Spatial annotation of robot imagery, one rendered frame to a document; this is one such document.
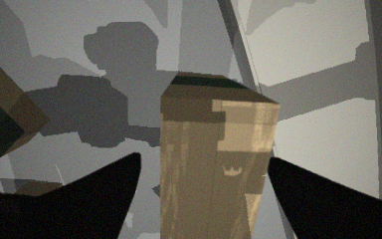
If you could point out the white shallow tray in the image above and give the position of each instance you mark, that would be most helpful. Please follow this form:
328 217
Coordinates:
322 61

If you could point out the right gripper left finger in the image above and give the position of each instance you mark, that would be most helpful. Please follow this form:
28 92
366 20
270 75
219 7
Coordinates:
92 207

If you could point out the tan rectangular block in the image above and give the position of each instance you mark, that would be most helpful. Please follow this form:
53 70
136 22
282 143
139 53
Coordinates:
216 138
37 188
20 117

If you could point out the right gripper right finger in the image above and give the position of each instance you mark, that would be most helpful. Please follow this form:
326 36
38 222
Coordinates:
319 208

